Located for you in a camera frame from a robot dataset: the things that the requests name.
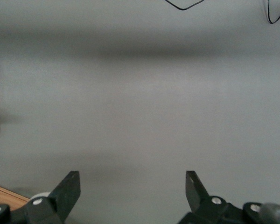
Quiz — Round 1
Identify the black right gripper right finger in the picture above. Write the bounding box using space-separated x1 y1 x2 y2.
178 170 275 224

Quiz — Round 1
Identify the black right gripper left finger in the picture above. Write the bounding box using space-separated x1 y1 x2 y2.
0 170 81 224

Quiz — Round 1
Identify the wooden board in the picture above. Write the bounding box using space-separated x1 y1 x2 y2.
0 182 30 206

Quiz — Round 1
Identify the thin black cable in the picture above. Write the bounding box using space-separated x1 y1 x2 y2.
164 0 204 11
266 0 280 24

